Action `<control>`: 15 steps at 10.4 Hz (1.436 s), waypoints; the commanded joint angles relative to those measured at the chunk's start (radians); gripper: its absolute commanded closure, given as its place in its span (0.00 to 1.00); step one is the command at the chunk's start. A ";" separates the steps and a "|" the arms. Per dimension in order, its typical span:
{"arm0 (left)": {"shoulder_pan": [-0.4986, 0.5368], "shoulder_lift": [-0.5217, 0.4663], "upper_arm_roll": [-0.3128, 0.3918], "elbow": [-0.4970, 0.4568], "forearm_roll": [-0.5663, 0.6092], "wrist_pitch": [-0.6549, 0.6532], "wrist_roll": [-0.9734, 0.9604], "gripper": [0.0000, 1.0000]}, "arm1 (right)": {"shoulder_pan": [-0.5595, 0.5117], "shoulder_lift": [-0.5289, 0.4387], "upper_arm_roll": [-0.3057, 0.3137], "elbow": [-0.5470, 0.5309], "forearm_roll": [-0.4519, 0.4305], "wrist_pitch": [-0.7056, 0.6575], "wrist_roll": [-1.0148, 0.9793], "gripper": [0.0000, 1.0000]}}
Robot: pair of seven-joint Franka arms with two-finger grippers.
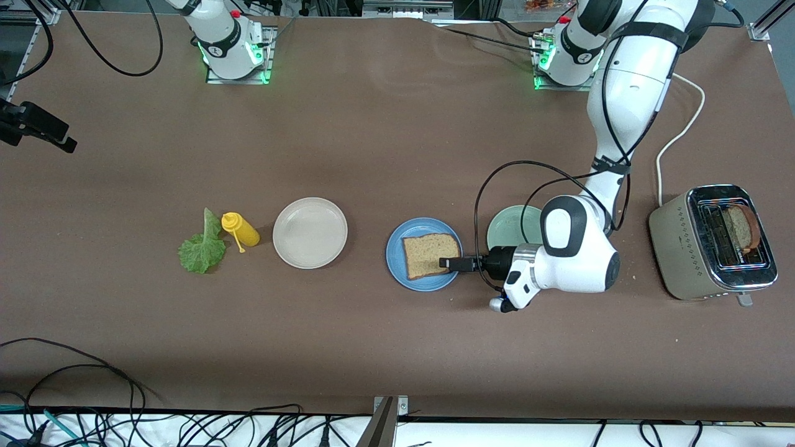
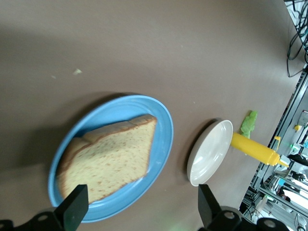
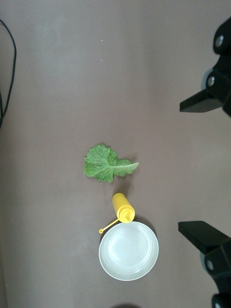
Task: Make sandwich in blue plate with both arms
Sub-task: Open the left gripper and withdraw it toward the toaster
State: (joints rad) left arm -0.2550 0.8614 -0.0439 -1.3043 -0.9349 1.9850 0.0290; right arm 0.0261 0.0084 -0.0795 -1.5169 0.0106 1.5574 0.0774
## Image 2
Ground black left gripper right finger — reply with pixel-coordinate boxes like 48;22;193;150
197;185;292;231

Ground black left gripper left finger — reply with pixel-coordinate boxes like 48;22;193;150
0;184;90;231

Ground brown bread slice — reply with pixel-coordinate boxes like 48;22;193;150
56;114;158;205

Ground yellow mustard squeeze bottle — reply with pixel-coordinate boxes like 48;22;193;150
231;132;290;168

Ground green lettuce leaf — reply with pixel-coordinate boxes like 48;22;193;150
239;110;258;157

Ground white round plate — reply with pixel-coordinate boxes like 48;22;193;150
187;119;234;187

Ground blue round plate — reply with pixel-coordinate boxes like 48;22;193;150
48;94;174;223

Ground black cable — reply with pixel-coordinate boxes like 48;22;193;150
283;0;308;78

